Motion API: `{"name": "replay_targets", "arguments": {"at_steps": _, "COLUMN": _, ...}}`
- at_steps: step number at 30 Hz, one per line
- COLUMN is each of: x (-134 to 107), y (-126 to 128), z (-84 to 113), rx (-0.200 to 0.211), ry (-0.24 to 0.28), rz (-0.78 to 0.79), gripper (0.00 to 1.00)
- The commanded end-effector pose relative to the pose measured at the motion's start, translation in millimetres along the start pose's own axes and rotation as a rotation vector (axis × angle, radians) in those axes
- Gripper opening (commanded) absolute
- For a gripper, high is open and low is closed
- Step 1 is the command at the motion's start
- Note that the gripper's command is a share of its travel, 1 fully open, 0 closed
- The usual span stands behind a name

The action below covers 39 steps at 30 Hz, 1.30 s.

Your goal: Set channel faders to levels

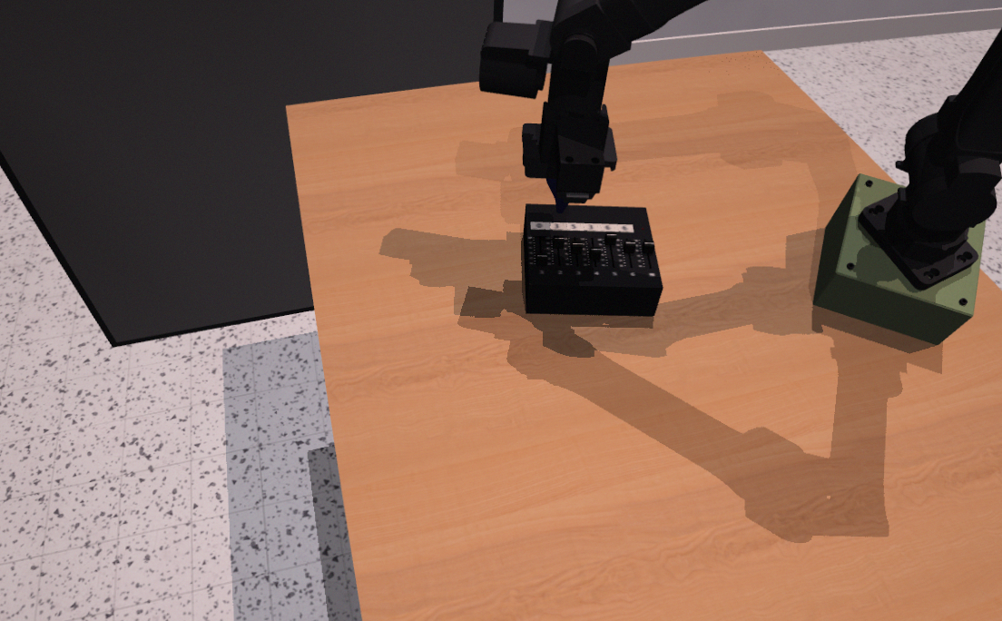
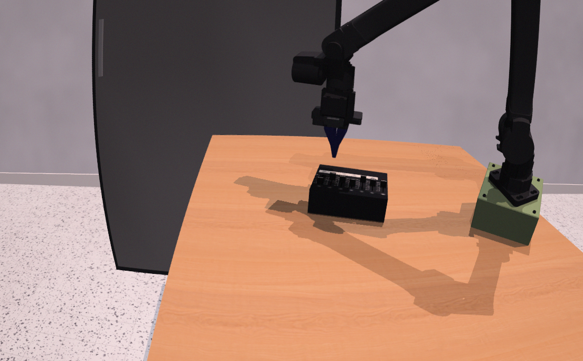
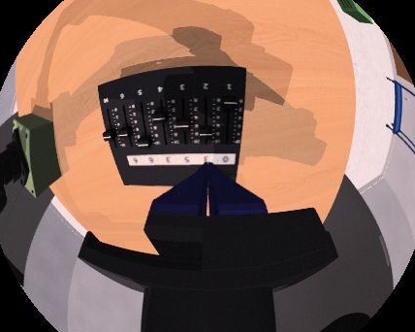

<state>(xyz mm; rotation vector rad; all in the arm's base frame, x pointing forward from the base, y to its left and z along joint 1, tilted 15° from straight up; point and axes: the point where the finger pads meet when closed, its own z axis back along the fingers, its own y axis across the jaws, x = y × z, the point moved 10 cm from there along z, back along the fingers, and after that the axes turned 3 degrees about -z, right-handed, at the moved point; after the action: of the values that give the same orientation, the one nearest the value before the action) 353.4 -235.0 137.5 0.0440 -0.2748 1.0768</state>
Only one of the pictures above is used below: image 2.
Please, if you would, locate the black lighting desk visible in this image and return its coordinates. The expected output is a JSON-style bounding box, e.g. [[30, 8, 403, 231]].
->
[[307, 164, 388, 222]]

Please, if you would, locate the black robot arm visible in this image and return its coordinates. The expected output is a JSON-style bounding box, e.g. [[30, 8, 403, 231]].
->
[[291, 0, 541, 207]]

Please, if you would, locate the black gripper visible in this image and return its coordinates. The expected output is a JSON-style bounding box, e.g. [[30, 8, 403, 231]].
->
[[312, 106, 363, 158]]

